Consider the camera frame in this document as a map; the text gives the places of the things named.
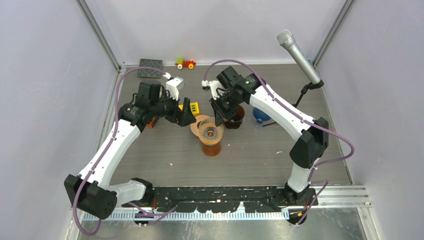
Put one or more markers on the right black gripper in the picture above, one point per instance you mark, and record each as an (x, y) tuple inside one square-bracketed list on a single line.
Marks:
[(224, 115)]

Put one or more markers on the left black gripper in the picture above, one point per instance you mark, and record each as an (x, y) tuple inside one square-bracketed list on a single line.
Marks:
[(183, 118)]

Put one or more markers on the clear glass dripper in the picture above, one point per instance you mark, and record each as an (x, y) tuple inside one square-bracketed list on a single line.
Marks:
[(209, 124)]

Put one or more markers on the wooden ring holder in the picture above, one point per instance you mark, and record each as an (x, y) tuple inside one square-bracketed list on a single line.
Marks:
[(210, 138)]

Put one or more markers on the coffee filter box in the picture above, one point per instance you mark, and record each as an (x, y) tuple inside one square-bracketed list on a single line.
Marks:
[(153, 122)]

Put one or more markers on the amber glass carafe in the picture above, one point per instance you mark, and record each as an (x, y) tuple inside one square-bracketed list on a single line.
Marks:
[(211, 150)]

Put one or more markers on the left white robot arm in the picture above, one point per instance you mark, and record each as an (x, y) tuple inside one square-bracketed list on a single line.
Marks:
[(90, 190)]

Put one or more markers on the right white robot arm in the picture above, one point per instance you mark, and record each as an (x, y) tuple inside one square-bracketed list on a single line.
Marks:
[(230, 89)]

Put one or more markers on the brown glass dripper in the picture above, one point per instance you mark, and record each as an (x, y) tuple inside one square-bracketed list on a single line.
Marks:
[(236, 121)]

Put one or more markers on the blue dripper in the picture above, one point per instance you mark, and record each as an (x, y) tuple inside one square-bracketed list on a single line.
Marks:
[(260, 116)]

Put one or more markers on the yellow green window block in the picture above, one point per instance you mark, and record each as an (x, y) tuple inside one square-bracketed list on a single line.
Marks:
[(193, 107)]

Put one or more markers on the small toy train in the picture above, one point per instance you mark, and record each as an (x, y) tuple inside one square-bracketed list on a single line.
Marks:
[(181, 63)]

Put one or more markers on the dark grey baseplate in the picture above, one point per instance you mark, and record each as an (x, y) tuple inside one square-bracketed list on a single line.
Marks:
[(148, 72)]

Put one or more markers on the silver microphone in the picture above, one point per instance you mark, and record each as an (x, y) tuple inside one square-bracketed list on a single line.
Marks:
[(288, 42)]

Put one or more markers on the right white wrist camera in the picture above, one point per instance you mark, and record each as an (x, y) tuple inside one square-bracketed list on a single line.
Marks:
[(214, 86)]

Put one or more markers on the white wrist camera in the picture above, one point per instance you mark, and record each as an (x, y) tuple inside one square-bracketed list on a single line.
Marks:
[(214, 86), (173, 86)]

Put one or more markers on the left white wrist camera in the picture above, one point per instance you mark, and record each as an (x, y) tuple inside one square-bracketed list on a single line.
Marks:
[(173, 86)]

